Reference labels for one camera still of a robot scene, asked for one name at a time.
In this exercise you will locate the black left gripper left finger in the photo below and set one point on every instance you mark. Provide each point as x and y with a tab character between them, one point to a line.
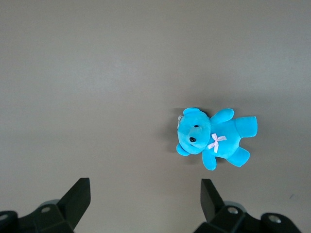
70	206

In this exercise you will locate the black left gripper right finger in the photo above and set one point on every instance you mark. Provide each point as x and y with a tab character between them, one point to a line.
211	204

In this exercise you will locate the blue plush teddy bear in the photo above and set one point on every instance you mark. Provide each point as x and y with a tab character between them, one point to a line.
228	136

